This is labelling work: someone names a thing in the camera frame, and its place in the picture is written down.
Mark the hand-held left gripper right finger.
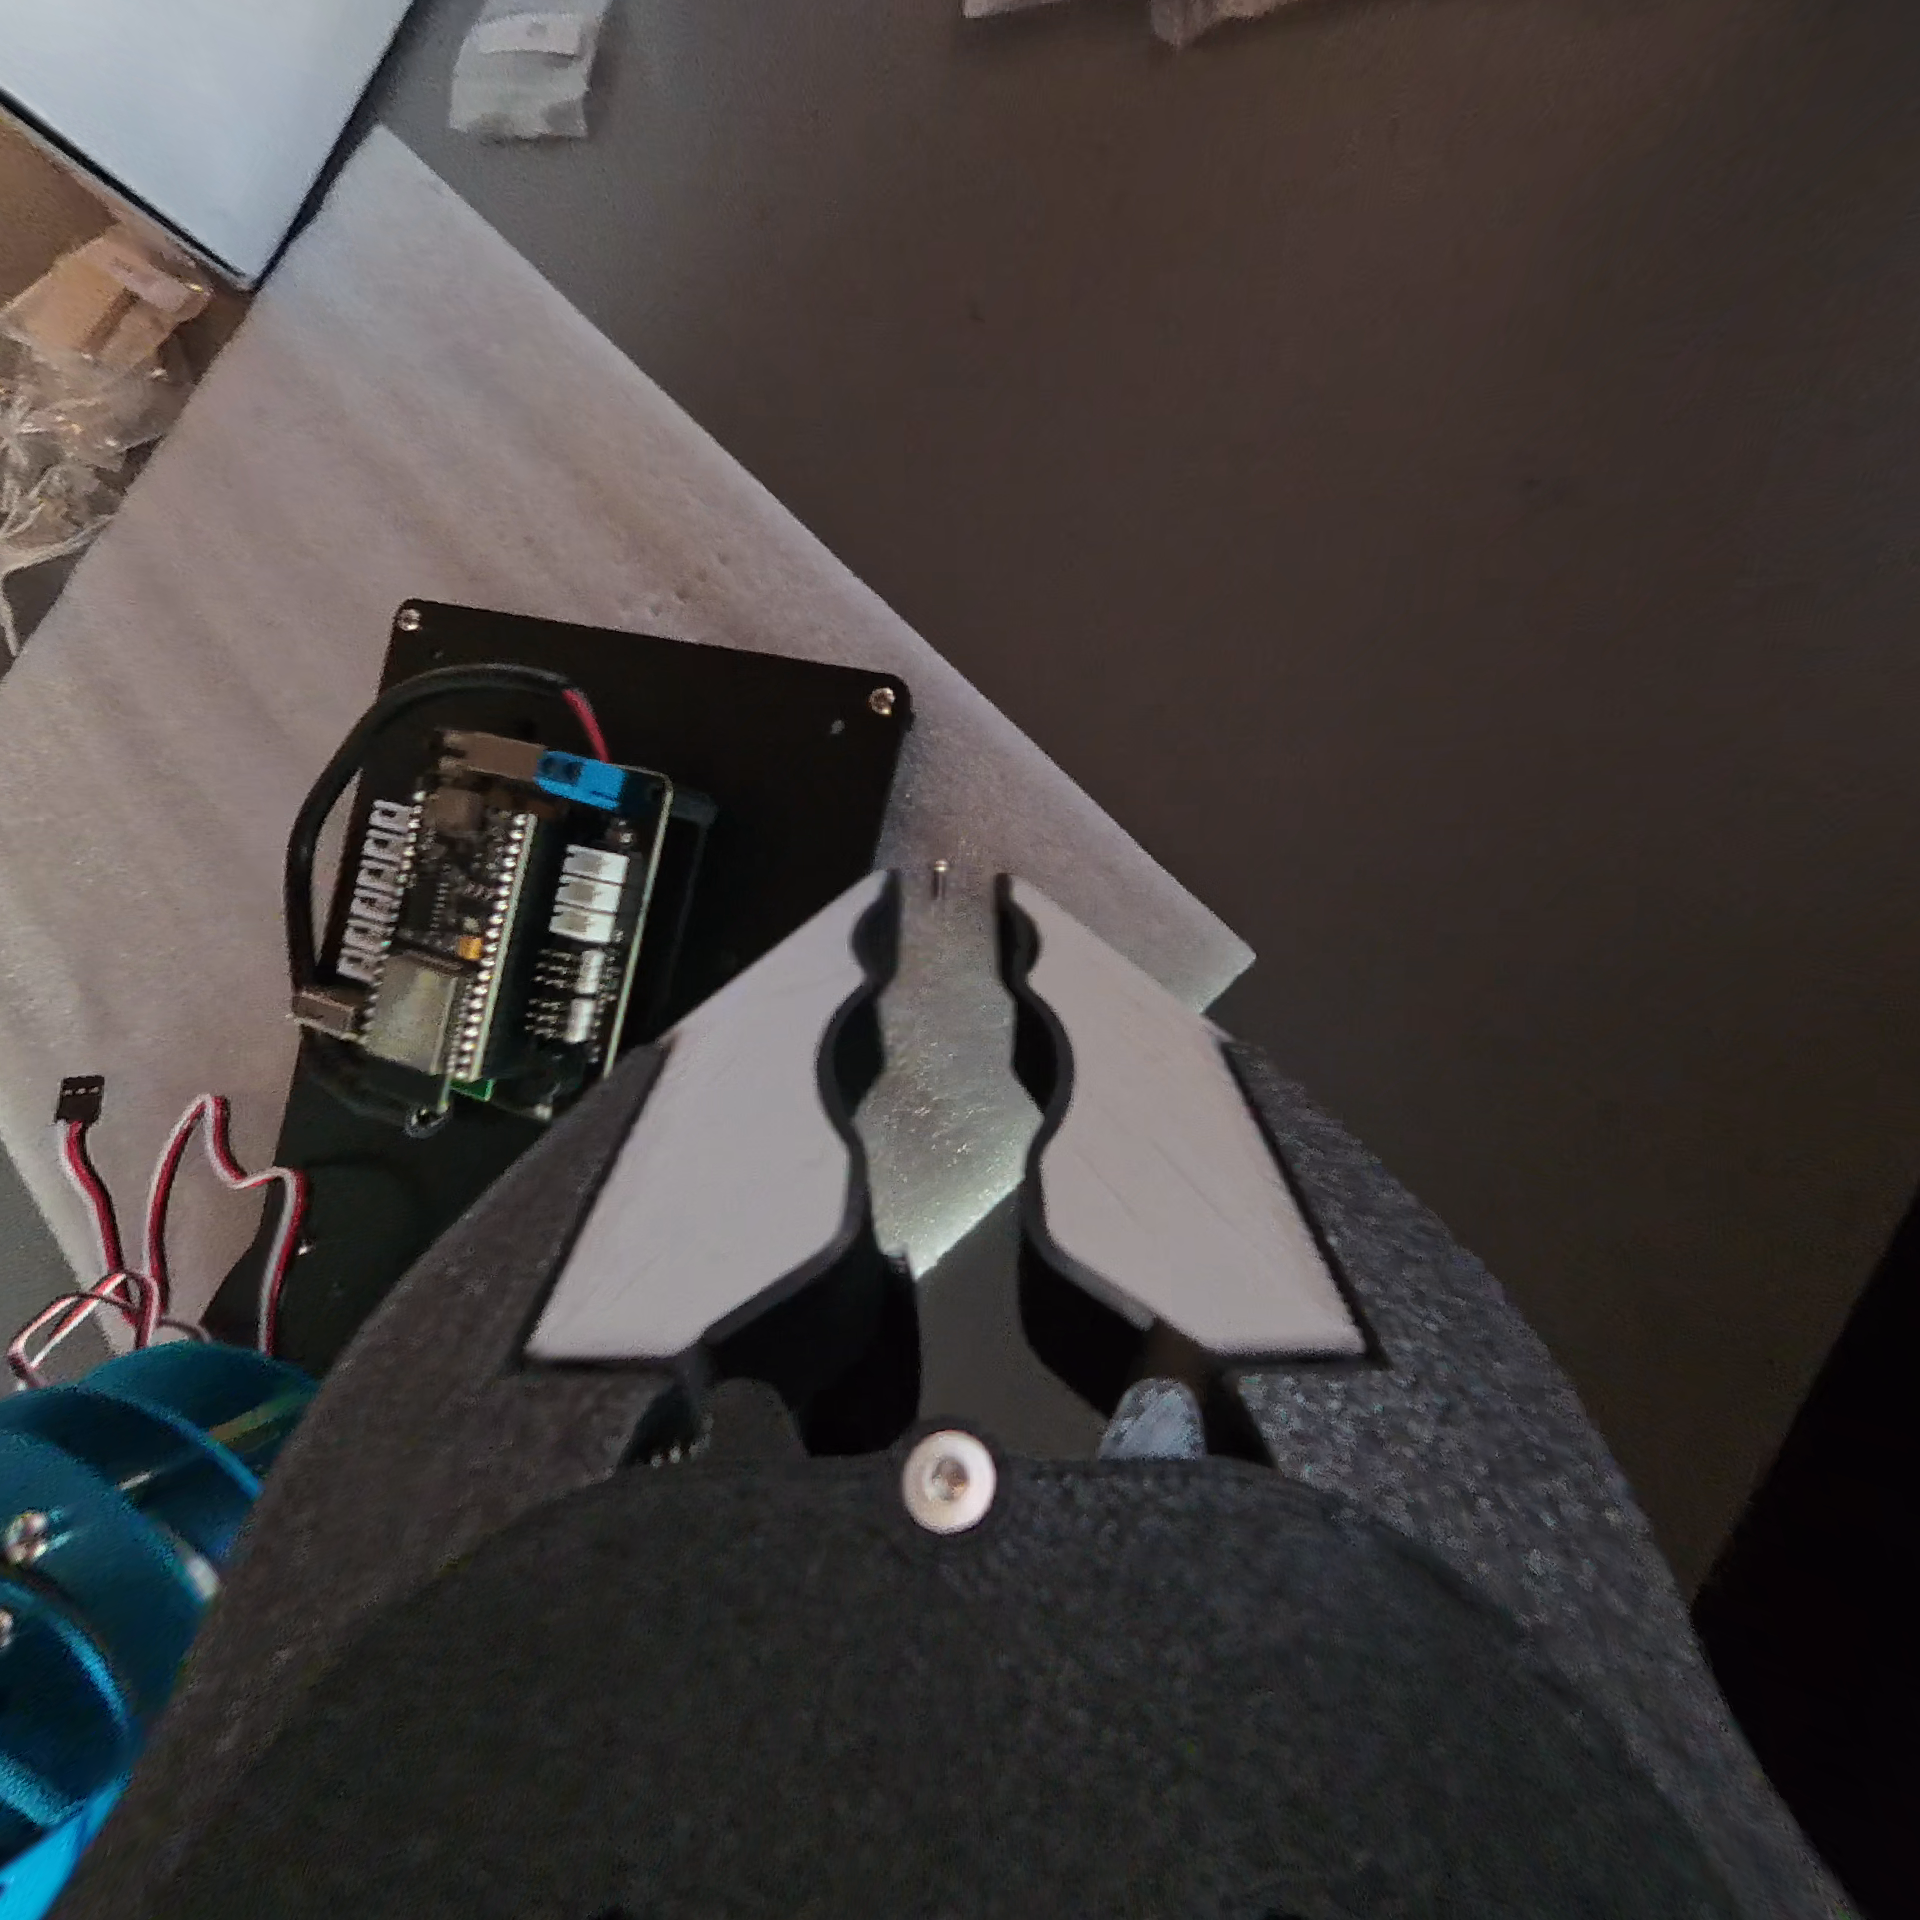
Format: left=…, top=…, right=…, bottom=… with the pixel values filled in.
left=993, top=871, right=1380, bottom=1460

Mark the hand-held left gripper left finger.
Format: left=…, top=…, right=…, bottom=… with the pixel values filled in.
left=524, top=866, right=911, bottom=1370

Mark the black circuit board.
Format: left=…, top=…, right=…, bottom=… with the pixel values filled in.
left=292, top=725, right=721, bottom=1128

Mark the black metal base plate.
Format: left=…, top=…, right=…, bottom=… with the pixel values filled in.
left=202, top=596, right=913, bottom=1373

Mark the white foam sheet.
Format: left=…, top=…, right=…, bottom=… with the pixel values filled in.
left=0, top=123, right=1261, bottom=1351

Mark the clear bag with beige parts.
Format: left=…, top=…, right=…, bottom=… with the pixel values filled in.
left=0, top=209, right=216, bottom=362

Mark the white orange cardboard box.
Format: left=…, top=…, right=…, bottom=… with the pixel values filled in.
left=0, top=0, right=419, bottom=377

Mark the black power cable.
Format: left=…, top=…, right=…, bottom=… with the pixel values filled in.
left=285, top=663, right=615, bottom=1051

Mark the red white servo cable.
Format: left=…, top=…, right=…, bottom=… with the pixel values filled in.
left=6, top=1071, right=313, bottom=1389

